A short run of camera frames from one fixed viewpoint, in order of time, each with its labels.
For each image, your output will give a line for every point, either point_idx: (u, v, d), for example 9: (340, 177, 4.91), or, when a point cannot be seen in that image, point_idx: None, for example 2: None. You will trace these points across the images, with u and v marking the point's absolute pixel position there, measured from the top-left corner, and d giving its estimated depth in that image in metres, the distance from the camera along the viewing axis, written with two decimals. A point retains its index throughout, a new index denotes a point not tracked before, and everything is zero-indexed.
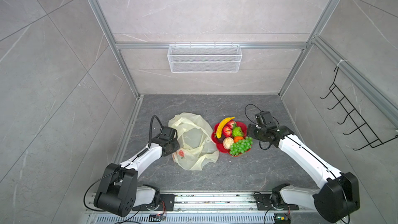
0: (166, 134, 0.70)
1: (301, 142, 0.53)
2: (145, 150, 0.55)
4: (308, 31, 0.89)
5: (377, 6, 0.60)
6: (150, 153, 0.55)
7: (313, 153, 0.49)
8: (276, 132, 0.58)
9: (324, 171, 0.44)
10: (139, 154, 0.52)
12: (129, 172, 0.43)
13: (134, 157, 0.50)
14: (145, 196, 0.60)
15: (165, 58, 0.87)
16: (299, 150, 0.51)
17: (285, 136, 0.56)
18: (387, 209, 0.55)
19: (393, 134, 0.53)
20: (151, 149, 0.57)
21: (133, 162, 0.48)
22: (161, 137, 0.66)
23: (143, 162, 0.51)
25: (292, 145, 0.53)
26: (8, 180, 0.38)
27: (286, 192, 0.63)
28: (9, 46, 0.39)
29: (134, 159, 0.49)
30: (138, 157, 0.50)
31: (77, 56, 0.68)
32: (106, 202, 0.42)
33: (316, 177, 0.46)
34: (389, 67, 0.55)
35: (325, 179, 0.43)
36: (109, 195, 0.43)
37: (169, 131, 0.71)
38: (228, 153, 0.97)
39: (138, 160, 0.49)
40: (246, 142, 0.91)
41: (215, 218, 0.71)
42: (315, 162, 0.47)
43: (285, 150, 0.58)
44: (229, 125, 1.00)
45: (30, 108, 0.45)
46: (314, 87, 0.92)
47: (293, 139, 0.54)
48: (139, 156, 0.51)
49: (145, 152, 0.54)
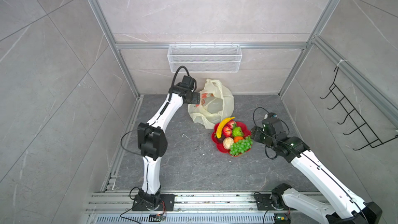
0: (186, 83, 0.70)
1: (319, 162, 0.48)
2: (166, 105, 0.59)
4: (308, 31, 0.89)
5: (377, 6, 0.60)
6: (171, 107, 0.59)
7: (332, 176, 0.45)
8: (289, 148, 0.51)
9: (349, 202, 0.40)
10: (161, 109, 0.57)
12: (157, 129, 0.52)
13: (157, 114, 0.56)
14: (156, 178, 0.65)
15: (165, 58, 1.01)
16: (317, 171, 0.46)
17: (300, 153, 0.50)
18: (387, 209, 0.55)
19: (393, 134, 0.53)
20: (172, 102, 0.60)
21: (158, 119, 0.55)
22: (181, 86, 0.65)
23: (167, 117, 0.57)
25: (310, 165, 0.47)
26: (7, 180, 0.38)
27: (289, 198, 0.62)
28: (9, 46, 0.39)
29: (157, 116, 0.55)
30: (161, 115, 0.56)
31: (77, 56, 0.68)
32: (147, 148, 0.55)
33: (337, 206, 0.42)
34: (389, 67, 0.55)
35: (350, 212, 0.39)
36: (147, 143, 0.55)
37: (188, 80, 0.70)
38: (228, 153, 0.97)
39: (161, 117, 0.55)
40: (246, 142, 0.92)
41: (215, 218, 0.71)
42: (336, 188, 0.43)
43: (297, 167, 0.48)
44: (229, 125, 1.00)
45: (30, 108, 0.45)
46: (314, 87, 0.92)
47: (310, 158, 0.49)
48: (161, 113, 0.56)
49: (166, 109, 0.58)
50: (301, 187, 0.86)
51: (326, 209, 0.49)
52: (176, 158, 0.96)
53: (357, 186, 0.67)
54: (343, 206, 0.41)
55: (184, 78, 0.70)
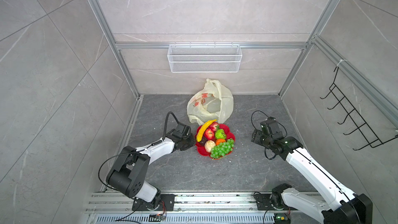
0: (180, 130, 0.72)
1: (311, 157, 0.51)
2: (159, 142, 0.58)
4: (308, 31, 0.89)
5: (377, 6, 0.60)
6: (163, 145, 0.58)
7: (325, 171, 0.47)
8: (282, 143, 0.56)
9: (337, 193, 0.42)
10: (154, 144, 0.55)
12: (141, 157, 0.46)
13: (149, 145, 0.54)
14: (148, 192, 0.61)
15: (165, 58, 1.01)
16: (309, 165, 0.49)
17: (293, 150, 0.53)
18: (386, 209, 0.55)
19: (393, 134, 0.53)
20: (164, 141, 0.60)
21: (147, 149, 0.51)
22: (174, 133, 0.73)
23: (156, 152, 0.54)
25: (301, 160, 0.50)
26: (8, 181, 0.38)
27: (289, 196, 0.62)
28: (8, 46, 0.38)
29: (148, 146, 0.53)
30: (152, 146, 0.53)
31: (77, 56, 0.68)
32: (116, 180, 0.45)
33: (328, 198, 0.44)
34: (389, 67, 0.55)
35: (338, 201, 0.41)
36: (121, 173, 0.46)
37: (182, 128, 0.72)
38: (210, 156, 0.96)
39: (151, 149, 0.52)
40: (227, 145, 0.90)
41: (215, 218, 0.71)
42: (327, 181, 0.45)
43: (291, 164, 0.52)
44: (212, 127, 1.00)
45: (30, 108, 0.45)
46: (314, 87, 0.92)
47: (302, 154, 0.52)
48: (153, 145, 0.55)
49: (158, 143, 0.57)
50: (301, 187, 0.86)
51: (323, 206, 0.49)
52: (176, 158, 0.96)
53: (357, 186, 0.67)
54: (332, 195, 0.42)
55: (178, 125, 0.73)
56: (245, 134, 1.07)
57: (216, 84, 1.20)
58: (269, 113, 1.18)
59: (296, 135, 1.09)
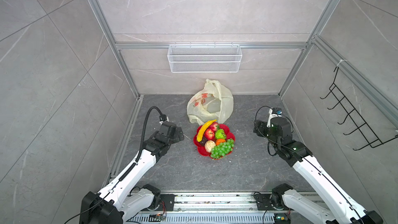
0: (164, 133, 0.60)
1: (321, 167, 0.49)
2: (131, 167, 0.48)
4: (308, 31, 0.89)
5: (377, 6, 0.60)
6: (137, 170, 0.48)
7: (334, 182, 0.45)
8: (291, 150, 0.53)
9: (347, 209, 0.40)
10: (123, 174, 0.46)
12: (106, 206, 0.39)
13: (116, 180, 0.44)
14: (142, 204, 0.60)
15: (165, 58, 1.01)
16: (318, 177, 0.46)
17: (301, 158, 0.51)
18: (387, 209, 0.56)
19: (393, 134, 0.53)
20: (140, 164, 0.49)
21: (114, 188, 0.42)
22: (157, 138, 0.61)
23: (128, 184, 0.45)
25: (311, 170, 0.48)
26: (8, 180, 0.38)
27: (290, 199, 0.62)
28: (9, 46, 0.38)
29: (116, 183, 0.44)
30: (121, 181, 0.44)
31: (77, 56, 0.68)
32: None
33: (337, 212, 0.42)
34: (389, 67, 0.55)
35: (349, 219, 0.39)
36: None
37: (167, 129, 0.60)
38: (210, 156, 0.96)
39: (120, 184, 0.44)
40: (227, 145, 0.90)
41: (215, 218, 0.71)
42: (337, 194, 0.43)
43: (298, 171, 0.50)
44: (212, 127, 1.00)
45: (30, 108, 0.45)
46: (314, 87, 0.92)
47: (311, 163, 0.50)
48: (122, 178, 0.45)
49: (130, 171, 0.47)
50: (301, 187, 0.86)
51: (327, 215, 0.48)
52: (176, 158, 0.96)
53: (358, 186, 0.67)
54: (342, 211, 0.41)
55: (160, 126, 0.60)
56: (245, 134, 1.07)
57: (216, 84, 1.20)
58: None
59: (296, 135, 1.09)
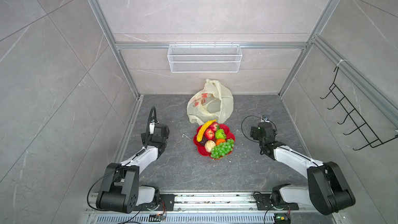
0: (158, 135, 0.71)
1: (290, 149, 0.60)
2: (143, 150, 0.58)
4: (308, 31, 0.89)
5: (377, 6, 0.60)
6: (147, 152, 0.57)
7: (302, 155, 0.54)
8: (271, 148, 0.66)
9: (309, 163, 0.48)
10: (138, 154, 0.54)
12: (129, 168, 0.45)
13: (134, 156, 0.52)
14: (146, 196, 0.60)
15: (165, 58, 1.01)
16: (288, 153, 0.57)
17: (277, 147, 0.63)
18: (387, 209, 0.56)
19: (393, 134, 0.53)
20: (148, 149, 0.60)
21: (133, 160, 0.50)
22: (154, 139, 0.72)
23: (143, 160, 0.53)
25: (283, 151, 0.60)
26: (8, 180, 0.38)
27: (285, 190, 0.63)
28: (9, 46, 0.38)
29: (134, 157, 0.51)
30: (137, 156, 0.52)
31: (77, 56, 0.68)
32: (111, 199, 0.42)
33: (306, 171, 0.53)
34: (389, 67, 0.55)
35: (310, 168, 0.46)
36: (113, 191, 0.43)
37: (159, 131, 0.70)
38: (210, 156, 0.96)
39: (137, 158, 0.51)
40: (227, 145, 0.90)
41: (215, 218, 0.71)
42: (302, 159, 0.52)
43: (279, 159, 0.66)
44: (212, 127, 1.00)
45: (30, 108, 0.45)
46: (314, 87, 0.92)
47: (284, 148, 0.62)
48: (138, 155, 0.53)
49: (143, 153, 0.56)
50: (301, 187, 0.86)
51: None
52: (176, 158, 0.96)
53: (358, 186, 0.67)
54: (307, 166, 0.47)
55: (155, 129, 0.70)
56: (245, 134, 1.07)
57: (216, 84, 1.20)
58: (269, 113, 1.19)
59: (296, 135, 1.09)
